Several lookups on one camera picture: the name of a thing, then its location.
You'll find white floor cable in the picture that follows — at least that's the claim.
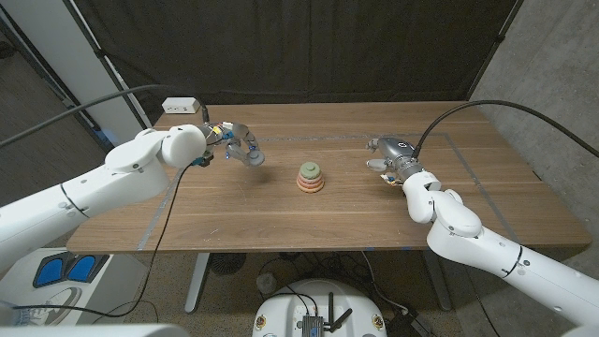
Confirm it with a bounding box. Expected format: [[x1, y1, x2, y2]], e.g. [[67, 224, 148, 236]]
[[360, 251, 409, 314]]

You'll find black floor power adapter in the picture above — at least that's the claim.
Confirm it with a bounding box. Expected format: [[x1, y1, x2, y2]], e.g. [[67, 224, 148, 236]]
[[387, 308, 432, 337]]

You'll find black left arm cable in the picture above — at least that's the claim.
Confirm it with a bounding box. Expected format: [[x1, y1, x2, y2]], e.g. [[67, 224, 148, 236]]
[[0, 84, 211, 149]]

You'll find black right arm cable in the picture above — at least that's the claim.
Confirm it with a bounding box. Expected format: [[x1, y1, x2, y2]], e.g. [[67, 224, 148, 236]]
[[410, 99, 599, 159]]

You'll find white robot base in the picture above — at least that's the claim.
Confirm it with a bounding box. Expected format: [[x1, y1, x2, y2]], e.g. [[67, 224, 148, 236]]
[[252, 279, 387, 337]]

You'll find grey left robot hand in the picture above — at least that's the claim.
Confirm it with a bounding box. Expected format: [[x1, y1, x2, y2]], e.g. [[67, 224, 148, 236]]
[[197, 121, 261, 166]]

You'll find grey table leg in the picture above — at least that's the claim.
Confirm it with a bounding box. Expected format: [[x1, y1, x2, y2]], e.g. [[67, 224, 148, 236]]
[[183, 252, 212, 315], [420, 250, 453, 313]]

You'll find thin black hanging cable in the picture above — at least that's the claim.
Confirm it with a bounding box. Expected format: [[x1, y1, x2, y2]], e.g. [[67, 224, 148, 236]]
[[13, 161, 194, 319]]

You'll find grey round floor object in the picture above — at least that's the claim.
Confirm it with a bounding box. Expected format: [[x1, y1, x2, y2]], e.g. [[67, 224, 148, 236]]
[[256, 272, 278, 295]]

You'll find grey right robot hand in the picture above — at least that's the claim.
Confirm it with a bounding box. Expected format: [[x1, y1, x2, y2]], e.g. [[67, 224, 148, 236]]
[[365, 137, 425, 183]]

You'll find white power strip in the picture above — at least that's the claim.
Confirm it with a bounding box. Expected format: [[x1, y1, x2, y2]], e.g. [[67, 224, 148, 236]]
[[161, 96, 201, 115]]

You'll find green toy disk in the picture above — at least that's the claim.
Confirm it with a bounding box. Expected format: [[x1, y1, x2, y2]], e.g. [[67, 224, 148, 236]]
[[299, 161, 322, 181]]

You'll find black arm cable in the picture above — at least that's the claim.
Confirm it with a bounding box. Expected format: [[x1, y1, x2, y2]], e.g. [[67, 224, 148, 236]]
[[0, 84, 211, 149], [410, 99, 599, 159]]

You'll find grey box with antennas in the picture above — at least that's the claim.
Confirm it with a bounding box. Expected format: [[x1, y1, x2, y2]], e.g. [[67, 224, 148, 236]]
[[301, 292, 353, 337]]

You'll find black backdrop cloth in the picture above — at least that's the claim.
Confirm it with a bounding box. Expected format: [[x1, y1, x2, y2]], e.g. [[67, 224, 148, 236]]
[[72, 0, 523, 125]]

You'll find black floor fan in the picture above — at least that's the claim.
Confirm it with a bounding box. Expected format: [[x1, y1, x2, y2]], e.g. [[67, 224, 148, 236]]
[[209, 252, 247, 276]]

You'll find black backdrop stand pole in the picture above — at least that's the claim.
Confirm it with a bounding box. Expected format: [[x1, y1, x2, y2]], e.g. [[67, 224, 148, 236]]
[[62, 0, 154, 133], [465, 0, 525, 100]]

